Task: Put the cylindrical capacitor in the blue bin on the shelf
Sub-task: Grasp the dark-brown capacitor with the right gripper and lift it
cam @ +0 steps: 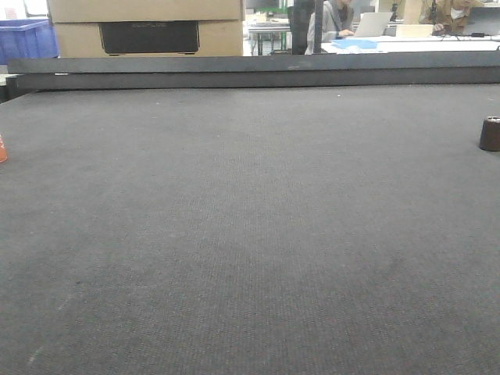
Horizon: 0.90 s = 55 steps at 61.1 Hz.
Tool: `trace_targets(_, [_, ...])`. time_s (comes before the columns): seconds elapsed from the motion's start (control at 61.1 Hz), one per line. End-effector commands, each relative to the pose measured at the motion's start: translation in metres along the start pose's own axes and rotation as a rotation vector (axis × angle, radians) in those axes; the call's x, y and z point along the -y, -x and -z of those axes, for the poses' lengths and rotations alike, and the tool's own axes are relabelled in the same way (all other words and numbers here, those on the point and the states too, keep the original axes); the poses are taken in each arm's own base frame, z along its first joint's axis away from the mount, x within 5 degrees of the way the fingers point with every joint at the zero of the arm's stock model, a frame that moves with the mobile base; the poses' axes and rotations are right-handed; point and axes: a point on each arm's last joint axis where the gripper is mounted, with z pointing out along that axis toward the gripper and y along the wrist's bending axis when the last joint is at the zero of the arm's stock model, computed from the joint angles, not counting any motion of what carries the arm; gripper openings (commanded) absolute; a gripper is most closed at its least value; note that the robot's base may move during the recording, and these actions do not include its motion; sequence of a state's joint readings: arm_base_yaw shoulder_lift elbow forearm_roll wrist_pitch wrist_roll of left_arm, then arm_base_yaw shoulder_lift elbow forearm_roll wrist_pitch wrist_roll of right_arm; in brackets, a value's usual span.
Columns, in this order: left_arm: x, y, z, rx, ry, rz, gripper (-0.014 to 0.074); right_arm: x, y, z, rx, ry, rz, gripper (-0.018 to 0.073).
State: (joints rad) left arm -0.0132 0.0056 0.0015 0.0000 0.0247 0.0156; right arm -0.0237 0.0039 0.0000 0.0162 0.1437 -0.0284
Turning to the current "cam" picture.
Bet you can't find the brown cylindrical capacitor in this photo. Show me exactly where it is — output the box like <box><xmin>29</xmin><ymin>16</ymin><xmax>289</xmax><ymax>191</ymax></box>
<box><xmin>479</xmin><ymin>116</ymin><xmax>500</xmax><ymax>152</ymax></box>

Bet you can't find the orange cylindrical capacitor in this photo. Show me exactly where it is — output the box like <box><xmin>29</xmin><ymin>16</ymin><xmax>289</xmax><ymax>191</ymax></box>
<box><xmin>0</xmin><ymin>136</ymin><xmax>8</xmax><ymax>163</ymax></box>

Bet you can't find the person in grey jacket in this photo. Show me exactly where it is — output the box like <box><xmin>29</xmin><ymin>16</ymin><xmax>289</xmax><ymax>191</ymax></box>
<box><xmin>321</xmin><ymin>0</ymin><xmax>355</xmax><ymax>43</ymax></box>

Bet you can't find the silver laptop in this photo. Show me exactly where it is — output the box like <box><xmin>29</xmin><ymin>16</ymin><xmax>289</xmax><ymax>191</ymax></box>
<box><xmin>348</xmin><ymin>12</ymin><xmax>392</xmax><ymax>38</ymax></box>

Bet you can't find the white background table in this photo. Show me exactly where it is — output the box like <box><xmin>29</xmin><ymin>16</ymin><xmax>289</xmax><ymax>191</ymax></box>
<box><xmin>321</xmin><ymin>36</ymin><xmax>499</xmax><ymax>54</ymax></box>

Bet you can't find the large cardboard box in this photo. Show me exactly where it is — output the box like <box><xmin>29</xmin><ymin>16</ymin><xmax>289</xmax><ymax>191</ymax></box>
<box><xmin>48</xmin><ymin>0</ymin><xmax>245</xmax><ymax>58</ymax></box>

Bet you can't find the person in brown jacket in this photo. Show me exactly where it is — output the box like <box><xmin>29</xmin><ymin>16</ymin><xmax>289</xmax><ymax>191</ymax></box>
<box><xmin>418</xmin><ymin>0</ymin><xmax>484</xmax><ymax>36</ymax></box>

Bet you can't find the blue plastic crate background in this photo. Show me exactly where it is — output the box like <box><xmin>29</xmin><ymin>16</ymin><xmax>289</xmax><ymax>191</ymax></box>
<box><xmin>1</xmin><ymin>18</ymin><xmax>59</xmax><ymax>65</ymax></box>

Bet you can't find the black table edge rail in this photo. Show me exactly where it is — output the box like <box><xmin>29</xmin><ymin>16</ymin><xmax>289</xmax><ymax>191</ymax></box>
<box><xmin>7</xmin><ymin>51</ymin><xmax>499</xmax><ymax>91</ymax></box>

